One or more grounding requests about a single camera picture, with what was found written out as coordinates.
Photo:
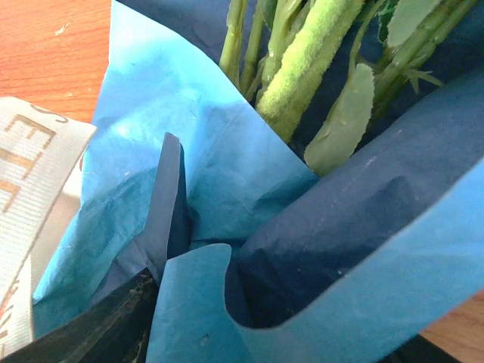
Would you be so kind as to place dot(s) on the cream printed ribbon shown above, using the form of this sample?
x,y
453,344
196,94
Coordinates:
x,y
39,150

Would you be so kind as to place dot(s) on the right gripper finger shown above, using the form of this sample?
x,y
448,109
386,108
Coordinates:
x,y
116,329

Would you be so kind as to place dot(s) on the pink yellow flower bouquet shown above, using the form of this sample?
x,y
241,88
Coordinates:
x,y
293,43

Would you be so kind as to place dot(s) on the blue paper bouquet wrapper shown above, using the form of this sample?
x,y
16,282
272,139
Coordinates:
x,y
257,258

